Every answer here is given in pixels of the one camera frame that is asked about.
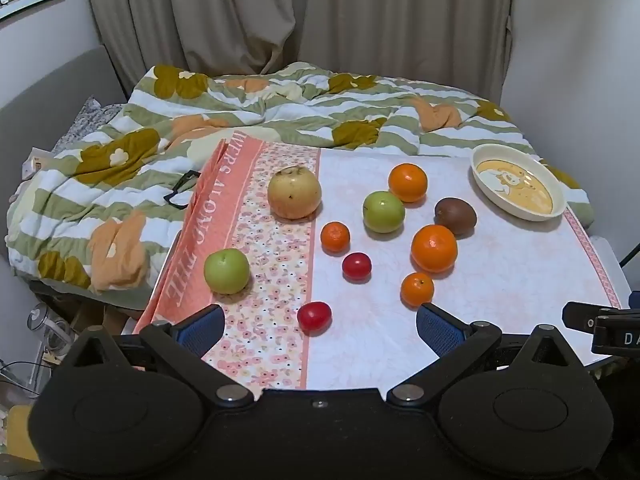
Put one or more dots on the cream printed plate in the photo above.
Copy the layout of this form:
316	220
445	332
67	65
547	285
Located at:
515	185

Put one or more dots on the white clear appliance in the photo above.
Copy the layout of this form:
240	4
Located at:
42	320

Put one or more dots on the black eyeglasses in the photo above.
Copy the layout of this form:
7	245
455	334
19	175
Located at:
189	175

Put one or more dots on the pink floral tablecloth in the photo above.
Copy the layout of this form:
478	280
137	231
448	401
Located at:
360	355

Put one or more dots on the brown kiwi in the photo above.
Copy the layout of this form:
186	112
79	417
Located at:
455	216

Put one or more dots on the grey padded headboard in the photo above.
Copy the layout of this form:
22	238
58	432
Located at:
40	85

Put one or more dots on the yellow round pear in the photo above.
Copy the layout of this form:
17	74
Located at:
294	192

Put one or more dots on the small white box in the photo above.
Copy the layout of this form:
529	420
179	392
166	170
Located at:
36	164

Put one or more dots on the green striped flower blanket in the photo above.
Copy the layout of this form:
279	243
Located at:
125	160

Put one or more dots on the small tangerine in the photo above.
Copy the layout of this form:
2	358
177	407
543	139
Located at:
417	289
335	237

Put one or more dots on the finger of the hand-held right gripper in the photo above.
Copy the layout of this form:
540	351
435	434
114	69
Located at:
577	316

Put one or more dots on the grey floral pillow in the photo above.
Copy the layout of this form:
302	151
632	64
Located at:
87	115

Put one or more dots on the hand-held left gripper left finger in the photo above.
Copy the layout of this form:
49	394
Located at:
202	329

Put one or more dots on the large orange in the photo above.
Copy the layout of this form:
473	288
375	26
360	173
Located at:
408	182
434	248

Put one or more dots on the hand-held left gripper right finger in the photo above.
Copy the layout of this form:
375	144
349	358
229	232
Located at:
437	331

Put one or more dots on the beige curtain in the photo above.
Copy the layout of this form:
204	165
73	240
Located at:
225	10

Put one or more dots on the green apple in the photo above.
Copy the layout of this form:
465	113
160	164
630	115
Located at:
383	211
226	270

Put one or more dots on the red tomato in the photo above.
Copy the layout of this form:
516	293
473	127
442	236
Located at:
314	317
356	266

